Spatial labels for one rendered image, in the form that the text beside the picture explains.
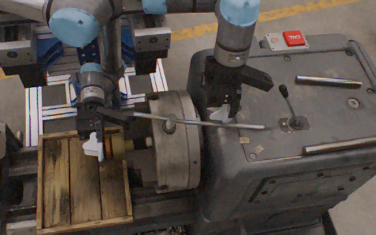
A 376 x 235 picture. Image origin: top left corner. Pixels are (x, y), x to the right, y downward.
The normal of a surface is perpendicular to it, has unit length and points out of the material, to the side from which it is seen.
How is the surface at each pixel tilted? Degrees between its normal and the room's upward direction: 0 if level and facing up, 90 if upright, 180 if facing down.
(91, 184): 0
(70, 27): 89
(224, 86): 11
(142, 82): 0
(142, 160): 1
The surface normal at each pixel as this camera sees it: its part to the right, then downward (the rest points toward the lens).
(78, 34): -0.28, 0.79
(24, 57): 0.23, 0.84
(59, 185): 0.10, -0.53
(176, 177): 0.21, 0.60
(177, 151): 0.19, 0.13
